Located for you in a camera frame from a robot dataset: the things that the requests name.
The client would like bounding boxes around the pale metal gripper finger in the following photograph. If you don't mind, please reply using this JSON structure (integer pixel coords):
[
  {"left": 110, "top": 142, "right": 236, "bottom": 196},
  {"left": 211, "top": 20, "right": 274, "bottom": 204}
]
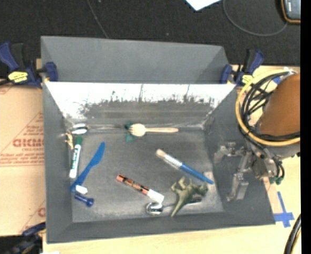
[
  {"left": 214, "top": 141, "right": 245, "bottom": 165},
  {"left": 226, "top": 172, "right": 250, "bottom": 202}
]

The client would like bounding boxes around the blue handled paintbrush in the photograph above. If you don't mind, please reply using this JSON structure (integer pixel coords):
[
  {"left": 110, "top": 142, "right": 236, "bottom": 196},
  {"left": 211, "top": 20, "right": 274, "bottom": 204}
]
[{"left": 155, "top": 148, "right": 215, "bottom": 185}]

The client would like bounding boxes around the orange black marker white cap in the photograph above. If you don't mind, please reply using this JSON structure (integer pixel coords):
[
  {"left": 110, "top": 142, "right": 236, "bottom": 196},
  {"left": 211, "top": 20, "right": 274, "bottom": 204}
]
[{"left": 115, "top": 174, "right": 165, "bottom": 204}]

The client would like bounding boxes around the blue plastic knife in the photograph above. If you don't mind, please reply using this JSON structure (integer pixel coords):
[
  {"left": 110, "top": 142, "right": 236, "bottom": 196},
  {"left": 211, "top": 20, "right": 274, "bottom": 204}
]
[{"left": 70, "top": 141, "right": 106, "bottom": 193}]

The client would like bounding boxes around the small green toy piece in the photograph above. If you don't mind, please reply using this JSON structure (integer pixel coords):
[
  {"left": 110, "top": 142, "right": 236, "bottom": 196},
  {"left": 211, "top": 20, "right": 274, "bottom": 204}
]
[{"left": 124, "top": 122, "right": 135, "bottom": 143}]

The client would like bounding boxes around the small tan toy figure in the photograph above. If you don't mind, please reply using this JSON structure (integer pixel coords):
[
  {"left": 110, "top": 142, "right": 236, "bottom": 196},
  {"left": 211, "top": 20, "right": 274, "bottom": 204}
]
[{"left": 65, "top": 132, "right": 75, "bottom": 151}]

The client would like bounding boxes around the grey metal bin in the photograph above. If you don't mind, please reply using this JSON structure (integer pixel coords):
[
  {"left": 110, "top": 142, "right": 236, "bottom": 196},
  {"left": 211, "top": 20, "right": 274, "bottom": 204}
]
[{"left": 40, "top": 35, "right": 276, "bottom": 243}]

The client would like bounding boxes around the green toy dinosaur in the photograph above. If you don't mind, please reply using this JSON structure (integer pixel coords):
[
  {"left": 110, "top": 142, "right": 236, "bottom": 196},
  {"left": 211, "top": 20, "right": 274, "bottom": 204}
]
[{"left": 170, "top": 176, "right": 209, "bottom": 218}]

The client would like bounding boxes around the green and white marker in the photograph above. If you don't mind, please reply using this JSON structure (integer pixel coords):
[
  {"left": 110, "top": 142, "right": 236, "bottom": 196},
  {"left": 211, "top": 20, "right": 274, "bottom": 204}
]
[{"left": 68, "top": 136, "right": 83, "bottom": 179}]

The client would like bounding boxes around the brown cardboard board red print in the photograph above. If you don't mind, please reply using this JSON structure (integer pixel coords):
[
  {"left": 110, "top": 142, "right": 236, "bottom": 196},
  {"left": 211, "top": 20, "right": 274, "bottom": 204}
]
[{"left": 0, "top": 81, "right": 48, "bottom": 238}]

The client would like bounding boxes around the small blue plastic bolt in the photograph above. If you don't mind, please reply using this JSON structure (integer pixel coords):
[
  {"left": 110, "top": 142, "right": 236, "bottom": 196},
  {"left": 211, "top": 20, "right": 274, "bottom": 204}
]
[{"left": 74, "top": 193, "right": 95, "bottom": 208}]

